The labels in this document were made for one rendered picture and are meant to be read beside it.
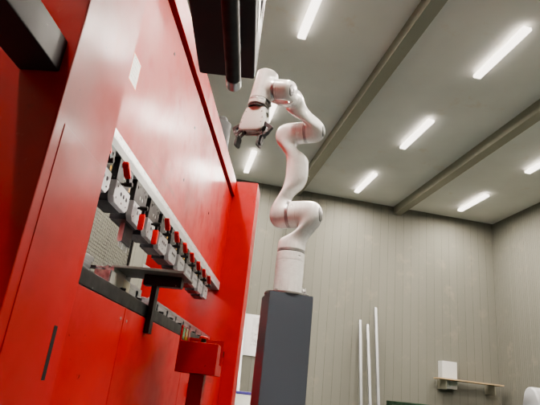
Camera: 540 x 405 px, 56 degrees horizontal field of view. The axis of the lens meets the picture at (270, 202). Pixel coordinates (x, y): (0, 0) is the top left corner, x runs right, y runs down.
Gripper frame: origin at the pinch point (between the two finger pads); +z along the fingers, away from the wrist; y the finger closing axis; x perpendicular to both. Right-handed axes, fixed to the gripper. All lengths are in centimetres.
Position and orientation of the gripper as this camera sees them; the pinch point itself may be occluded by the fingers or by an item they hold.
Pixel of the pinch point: (247, 144)
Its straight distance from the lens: 185.1
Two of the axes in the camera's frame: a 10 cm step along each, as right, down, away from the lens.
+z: -2.3, 9.1, -3.5
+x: -4.2, -4.2, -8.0
